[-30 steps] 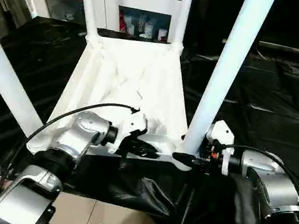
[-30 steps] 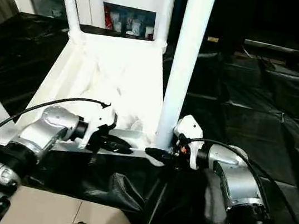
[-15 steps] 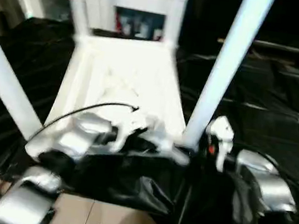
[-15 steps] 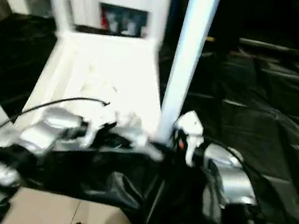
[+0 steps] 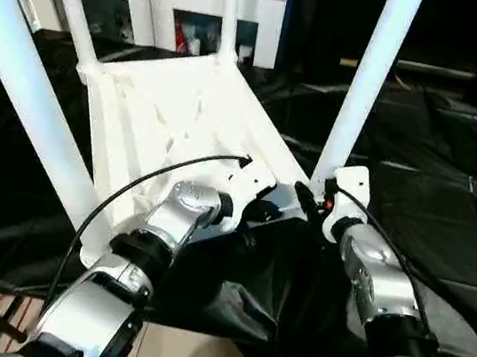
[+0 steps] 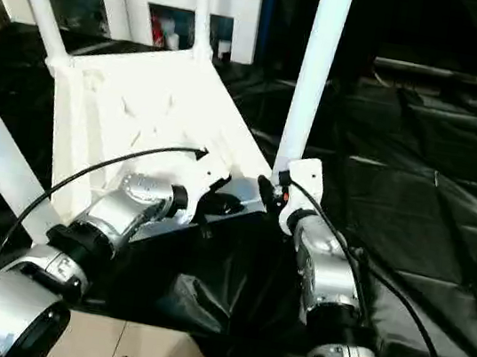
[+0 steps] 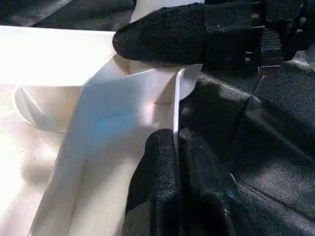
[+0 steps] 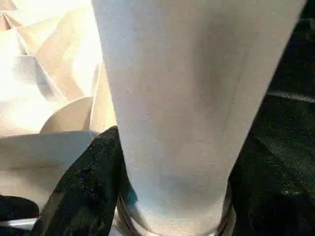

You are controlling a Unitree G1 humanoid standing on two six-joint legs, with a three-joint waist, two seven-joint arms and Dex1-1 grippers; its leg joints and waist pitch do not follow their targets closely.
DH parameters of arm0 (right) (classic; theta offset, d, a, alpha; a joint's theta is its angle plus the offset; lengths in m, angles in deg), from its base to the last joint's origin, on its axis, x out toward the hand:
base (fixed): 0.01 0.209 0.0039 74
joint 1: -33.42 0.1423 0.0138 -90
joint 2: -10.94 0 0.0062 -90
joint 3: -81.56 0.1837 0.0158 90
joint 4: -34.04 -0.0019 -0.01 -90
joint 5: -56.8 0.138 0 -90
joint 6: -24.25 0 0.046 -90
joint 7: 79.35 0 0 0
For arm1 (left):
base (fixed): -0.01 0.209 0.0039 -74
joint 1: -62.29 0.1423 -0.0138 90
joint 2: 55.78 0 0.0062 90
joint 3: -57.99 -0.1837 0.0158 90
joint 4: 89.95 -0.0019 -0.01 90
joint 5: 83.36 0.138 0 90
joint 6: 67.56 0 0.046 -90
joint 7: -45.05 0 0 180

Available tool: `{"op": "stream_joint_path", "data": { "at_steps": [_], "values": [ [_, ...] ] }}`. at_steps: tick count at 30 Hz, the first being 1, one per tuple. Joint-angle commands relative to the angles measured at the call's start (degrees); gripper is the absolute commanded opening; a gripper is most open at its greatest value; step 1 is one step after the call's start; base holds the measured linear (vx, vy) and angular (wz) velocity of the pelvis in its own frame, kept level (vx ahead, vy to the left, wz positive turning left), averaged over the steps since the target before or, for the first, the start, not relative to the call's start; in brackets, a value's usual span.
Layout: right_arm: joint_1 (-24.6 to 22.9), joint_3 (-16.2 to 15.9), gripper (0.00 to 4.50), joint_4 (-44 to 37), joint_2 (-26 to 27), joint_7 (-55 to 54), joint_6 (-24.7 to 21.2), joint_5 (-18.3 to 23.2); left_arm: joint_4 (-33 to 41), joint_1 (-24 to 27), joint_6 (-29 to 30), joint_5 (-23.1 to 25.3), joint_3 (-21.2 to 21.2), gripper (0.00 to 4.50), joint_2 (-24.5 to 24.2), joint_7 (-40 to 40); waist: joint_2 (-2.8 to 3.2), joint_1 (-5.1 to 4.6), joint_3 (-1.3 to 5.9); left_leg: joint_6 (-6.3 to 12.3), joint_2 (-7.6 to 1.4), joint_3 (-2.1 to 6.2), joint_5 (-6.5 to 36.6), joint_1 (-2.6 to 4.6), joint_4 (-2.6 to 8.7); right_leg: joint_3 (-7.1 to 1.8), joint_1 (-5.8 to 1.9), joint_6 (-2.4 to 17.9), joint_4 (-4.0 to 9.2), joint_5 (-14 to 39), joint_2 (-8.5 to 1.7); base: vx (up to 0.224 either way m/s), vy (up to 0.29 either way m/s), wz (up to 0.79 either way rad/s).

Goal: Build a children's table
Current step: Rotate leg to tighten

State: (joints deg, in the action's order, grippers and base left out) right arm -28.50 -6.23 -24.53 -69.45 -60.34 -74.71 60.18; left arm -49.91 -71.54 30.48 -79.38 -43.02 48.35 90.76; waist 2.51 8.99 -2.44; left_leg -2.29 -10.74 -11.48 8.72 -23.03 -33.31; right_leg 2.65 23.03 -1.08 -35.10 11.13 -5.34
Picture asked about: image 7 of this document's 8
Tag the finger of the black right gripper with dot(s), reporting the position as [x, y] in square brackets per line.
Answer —
[167, 37]

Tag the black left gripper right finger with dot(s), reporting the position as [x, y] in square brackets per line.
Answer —
[211, 196]

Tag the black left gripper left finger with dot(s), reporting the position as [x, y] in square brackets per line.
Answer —
[155, 191]

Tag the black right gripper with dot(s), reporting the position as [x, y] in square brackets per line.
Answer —
[288, 29]

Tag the white plastic table leg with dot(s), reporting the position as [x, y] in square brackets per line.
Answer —
[147, 6]

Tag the white plastic table top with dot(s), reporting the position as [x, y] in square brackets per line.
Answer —
[59, 108]

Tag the black mat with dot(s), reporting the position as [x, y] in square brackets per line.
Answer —
[266, 157]

